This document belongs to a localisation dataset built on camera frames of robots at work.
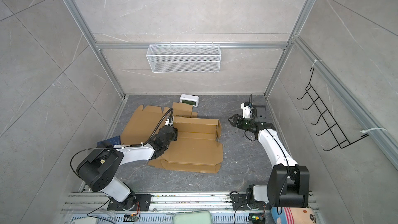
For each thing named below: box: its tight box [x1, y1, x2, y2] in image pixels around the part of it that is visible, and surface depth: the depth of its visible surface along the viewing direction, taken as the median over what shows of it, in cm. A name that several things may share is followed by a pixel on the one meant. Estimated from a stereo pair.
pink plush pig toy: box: [271, 206, 317, 224], surface depth 66 cm
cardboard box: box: [147, 116, 224, 174], surface depth 89 cm
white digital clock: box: [179, 93, 200, 107], surface depth 113 cm
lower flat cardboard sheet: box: [120, 102, 198, 146], surface depth 112 cm
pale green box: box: [172, 210, 212, 224], surface depth 69 cm
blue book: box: [96, 135, 121, 148], surface depth 96 cm
